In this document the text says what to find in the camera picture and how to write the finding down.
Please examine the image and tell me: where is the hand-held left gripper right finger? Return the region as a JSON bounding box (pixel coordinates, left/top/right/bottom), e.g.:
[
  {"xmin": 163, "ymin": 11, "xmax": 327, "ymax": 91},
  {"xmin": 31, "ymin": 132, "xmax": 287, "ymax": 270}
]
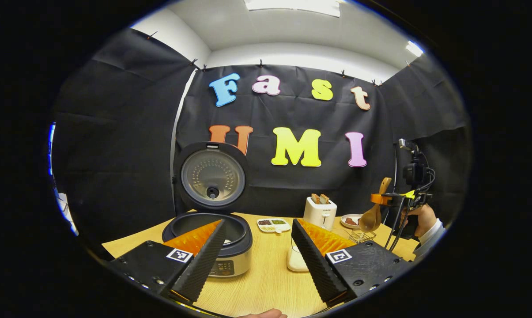
[{"xmin": 291, "ymin": 218, "xmax": 414, "ymax": 305}]

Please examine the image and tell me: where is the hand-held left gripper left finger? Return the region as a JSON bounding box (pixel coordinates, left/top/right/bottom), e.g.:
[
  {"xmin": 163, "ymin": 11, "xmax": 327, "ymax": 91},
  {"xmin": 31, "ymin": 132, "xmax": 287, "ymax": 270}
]
[{"xmin": 109, "ymin": 220, "xmax": 226, "ymax": 303}]

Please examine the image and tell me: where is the clear box of rice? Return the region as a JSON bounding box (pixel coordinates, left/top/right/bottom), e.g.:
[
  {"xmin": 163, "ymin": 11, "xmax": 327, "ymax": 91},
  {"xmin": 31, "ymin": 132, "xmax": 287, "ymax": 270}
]
[{"xmin": 287, "ymin": 245, "xmax": 309, "ymax": 273}]

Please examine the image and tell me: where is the wooden spoon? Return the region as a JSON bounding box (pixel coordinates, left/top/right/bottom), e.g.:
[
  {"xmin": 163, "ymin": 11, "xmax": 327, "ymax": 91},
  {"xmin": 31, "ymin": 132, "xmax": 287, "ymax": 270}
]
[{"xmin": 359, "ymin": 177, "xmax": 392, "ymax": 233}]

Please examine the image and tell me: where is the metal wire chopstick holder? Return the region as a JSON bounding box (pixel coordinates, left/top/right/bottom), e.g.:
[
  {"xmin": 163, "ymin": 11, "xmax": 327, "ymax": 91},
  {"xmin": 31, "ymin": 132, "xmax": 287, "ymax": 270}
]
[{"xmin": 347, "ymin": 229, "xmax": 377, "ymax": 244}]

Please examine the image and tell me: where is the dark grey rice cooker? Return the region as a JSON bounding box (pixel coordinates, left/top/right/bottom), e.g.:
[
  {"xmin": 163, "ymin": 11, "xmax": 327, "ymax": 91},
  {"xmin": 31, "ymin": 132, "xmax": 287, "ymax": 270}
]
[{"xmin": 162, "ymin": 141, "xmax": 254, "ymax": 278}]

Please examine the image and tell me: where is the white round plate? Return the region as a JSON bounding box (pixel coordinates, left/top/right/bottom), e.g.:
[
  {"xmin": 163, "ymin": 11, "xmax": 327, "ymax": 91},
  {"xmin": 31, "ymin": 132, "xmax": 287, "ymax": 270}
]
[{"xmin": 340, "ymin": 214, "xmax": 363, "ymax": 229}]

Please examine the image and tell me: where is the white toaster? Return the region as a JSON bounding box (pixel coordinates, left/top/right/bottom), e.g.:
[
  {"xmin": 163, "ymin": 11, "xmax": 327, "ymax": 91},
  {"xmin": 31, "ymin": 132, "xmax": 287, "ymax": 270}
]
[{"xmin": 303, "ymin": 196, "xmax": 338, "ymax": 230}]

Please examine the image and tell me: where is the white divided dish of beans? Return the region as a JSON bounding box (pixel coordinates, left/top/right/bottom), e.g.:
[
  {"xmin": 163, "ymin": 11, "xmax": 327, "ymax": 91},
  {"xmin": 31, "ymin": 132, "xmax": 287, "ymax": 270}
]
[{"xmin": 257, "ymin": 218, "xmax": 291, "ymax": 234}]

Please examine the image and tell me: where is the large ceiling light panel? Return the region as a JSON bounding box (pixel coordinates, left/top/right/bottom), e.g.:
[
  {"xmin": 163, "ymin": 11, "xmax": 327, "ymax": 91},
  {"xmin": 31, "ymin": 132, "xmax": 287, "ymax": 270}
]
[{"xmin": 244, "ymin": 0, "xmax": 341, "ymax": 18}]

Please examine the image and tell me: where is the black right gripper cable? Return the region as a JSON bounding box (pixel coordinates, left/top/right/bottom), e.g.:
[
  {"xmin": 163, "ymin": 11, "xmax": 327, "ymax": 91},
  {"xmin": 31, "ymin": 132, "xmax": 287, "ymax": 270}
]
[{"xmin": 384, "ymin": 198, "xmax": 410, "ymax": 252}]

